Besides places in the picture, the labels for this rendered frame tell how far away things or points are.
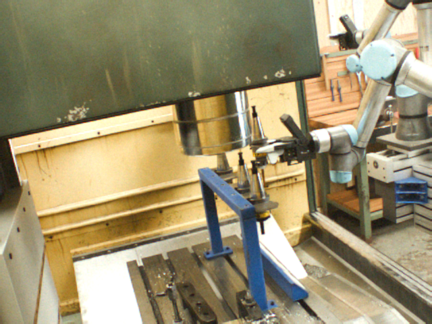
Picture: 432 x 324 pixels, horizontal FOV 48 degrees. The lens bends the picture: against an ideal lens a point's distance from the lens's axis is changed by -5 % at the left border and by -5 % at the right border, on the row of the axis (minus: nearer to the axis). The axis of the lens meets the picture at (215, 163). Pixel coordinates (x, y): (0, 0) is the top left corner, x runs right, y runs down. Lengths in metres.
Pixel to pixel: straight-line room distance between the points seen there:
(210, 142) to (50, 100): 0.31
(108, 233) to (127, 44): 1.36
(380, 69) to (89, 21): 0.94
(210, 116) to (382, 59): 0.73
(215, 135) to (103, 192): 1.17
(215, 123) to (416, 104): 1.20
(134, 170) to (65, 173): 0.28
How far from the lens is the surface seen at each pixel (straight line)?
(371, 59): 1.56
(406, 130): 2.04
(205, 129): 0.97
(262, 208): 1.33
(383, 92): 1.74
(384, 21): 2.08
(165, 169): 2.09
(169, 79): 0.89
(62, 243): 2.15
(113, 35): 0.88
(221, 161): 1.67
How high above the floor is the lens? 1.69
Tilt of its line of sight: 15 degrees down
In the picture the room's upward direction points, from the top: 9 degrees counter-clockwise
